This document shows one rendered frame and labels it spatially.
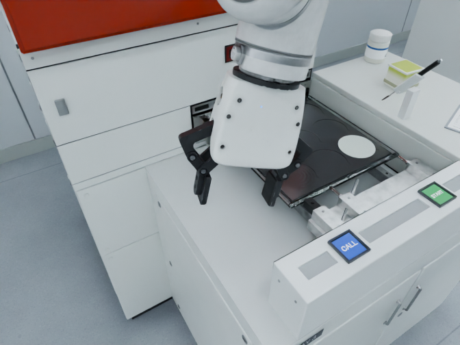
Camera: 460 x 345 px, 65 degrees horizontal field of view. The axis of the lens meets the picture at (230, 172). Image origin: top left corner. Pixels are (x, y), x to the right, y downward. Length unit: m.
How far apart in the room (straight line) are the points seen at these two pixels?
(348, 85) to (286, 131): 0.81
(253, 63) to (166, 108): 0.66
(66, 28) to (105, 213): 0.56
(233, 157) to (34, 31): 0.51
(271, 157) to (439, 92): 0.92
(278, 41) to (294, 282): 0.42
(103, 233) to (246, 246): 0.52
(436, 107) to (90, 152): 0.97
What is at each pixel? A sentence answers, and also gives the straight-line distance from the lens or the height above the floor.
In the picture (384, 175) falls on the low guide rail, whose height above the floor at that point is 0.85.
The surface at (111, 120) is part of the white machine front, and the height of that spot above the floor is 1.00.
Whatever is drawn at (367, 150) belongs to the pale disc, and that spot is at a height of 0.90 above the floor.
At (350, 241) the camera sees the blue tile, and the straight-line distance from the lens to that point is 0.73.
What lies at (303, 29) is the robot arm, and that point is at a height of 1.39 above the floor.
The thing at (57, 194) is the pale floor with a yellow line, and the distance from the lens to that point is 2.36.
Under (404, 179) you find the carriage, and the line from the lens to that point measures 1.03.
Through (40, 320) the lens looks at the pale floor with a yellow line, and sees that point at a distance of 1.87.
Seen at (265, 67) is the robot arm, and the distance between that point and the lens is 0.37.
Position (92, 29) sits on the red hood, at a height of 1.25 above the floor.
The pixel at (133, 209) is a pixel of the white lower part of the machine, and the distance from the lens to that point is 1.18.
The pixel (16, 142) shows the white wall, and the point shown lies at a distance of 2.69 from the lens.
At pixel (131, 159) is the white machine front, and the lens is 1.05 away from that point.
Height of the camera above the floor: 1.51
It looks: 42 degrees down
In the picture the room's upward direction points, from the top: straight up
